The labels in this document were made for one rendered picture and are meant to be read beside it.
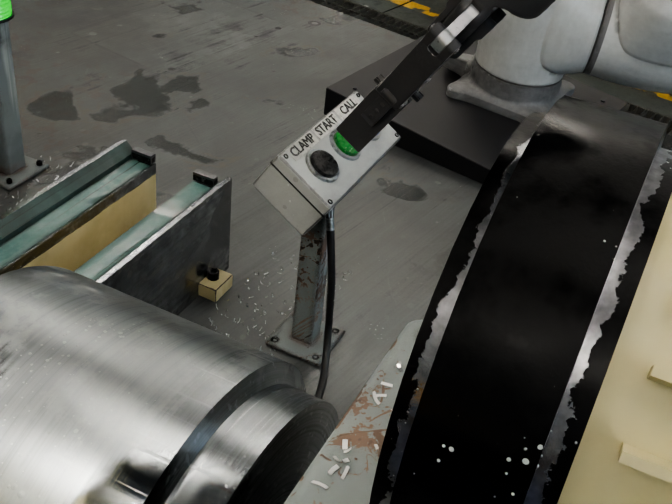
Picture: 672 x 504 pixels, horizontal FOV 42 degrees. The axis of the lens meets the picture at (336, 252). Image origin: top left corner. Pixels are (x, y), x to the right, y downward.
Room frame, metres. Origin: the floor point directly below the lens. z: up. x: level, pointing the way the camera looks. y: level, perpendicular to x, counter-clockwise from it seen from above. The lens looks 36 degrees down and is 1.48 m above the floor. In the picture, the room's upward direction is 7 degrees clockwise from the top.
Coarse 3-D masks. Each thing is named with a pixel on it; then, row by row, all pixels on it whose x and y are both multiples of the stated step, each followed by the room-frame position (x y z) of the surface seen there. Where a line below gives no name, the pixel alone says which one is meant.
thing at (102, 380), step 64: (0, 320) 0.34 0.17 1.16; (64, 320) 0.35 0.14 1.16; (128, 320) 0.36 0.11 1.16; (0, 384) 0.30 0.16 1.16; (64, 384) 0.31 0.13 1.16; (128, 384) 0.31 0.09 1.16; (192, 384) 0.32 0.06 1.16; (256, 384) 0.34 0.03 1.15; (0, 448) 0.27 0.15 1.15; (64, 448) 0.27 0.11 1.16; (128, 448) 0.27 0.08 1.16; (192, 448) 0.28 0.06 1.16; (256, 448) 0.29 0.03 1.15; (320, 448) 0.36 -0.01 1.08
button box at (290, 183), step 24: (360, 96) 0.85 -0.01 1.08; (336, 120) 0.79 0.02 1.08; (312, 144) 0.74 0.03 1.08; (384, 144) 0.80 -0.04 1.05; (288, 168) 0.69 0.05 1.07; (312, 168) 0.70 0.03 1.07; (360, 168) 0.75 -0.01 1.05; (264, 192) 0.70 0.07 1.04; (288, 192) 0.69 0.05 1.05; (312, 192) 0.68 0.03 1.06; (336, 192) 0.70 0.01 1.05; (288, 216) 0.69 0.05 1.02; (312, 216) 0.68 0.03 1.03
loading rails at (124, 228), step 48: (48, 192) 0.81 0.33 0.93; (96, 192) 0.85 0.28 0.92; (144, 192) 0.91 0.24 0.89; (192, 192) 0.87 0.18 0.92; (0, 240) 0.73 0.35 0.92; (48, 240) 0.75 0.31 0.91; (96, 240) 0.82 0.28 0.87; (144, 240) 0.76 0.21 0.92; (192, 240) 0.81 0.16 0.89; (144, 288) 0.73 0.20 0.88; (192, 288) 0.81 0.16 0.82
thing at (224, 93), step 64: (64, 0) 1.71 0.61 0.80; (128, 0) 1.75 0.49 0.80; (192, 0) 1.80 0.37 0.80; (256, 0) 1.84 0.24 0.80; (64, 64) 1.41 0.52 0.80; (128, 64) 1.45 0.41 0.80; (192, 64) 1.48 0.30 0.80; (256, 64) 1.51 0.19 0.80; (320, 64) 1.55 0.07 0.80; (64, 128) 1.19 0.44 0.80; (128, 128) 1.22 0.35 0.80; (192, 128) 1.24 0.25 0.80; (256, 128) 1.27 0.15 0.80; (0, 192) 0.99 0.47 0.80; (256, 192) 1.08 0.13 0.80; (384, 192) 1.12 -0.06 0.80; (448, 192) 1.14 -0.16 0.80; (256, 256) 0.92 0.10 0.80; (384, 256) 0.96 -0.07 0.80; (448, 256) 0.98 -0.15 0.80; (192, 320) 0.78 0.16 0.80; (256, 320) 0.79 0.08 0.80; (384, 320) 0.82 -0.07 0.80
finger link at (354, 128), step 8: (376, 88) 0.69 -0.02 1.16; (368, 96) 0.70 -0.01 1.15; (376, 96) 0.69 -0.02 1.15; (360, 104) 0.70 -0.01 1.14; (368, 104) 0.70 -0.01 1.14; (352, 112) 0.70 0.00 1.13; (360, 112) 0.70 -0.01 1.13; (392, 112) 0.69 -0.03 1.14; (344, 120) 0.70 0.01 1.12; (352, 120) 0.70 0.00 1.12; (360, 120) 0.70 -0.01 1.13; (384, 120) 0.69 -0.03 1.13; (336, 128) 0.71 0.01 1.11; (344, 128) 0.70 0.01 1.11; (352, 128) 0.70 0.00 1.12; (360, 128) 0.70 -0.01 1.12; (368, 128) 0.70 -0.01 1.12; (376, 128) 0.69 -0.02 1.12; (344, 136) 0.70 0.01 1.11; (352, 136) 0.70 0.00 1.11; (360, 136) 0.70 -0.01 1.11; (368, 136) 0.70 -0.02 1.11; (352, 144) 0.70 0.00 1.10; (360, 144) 0.70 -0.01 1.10
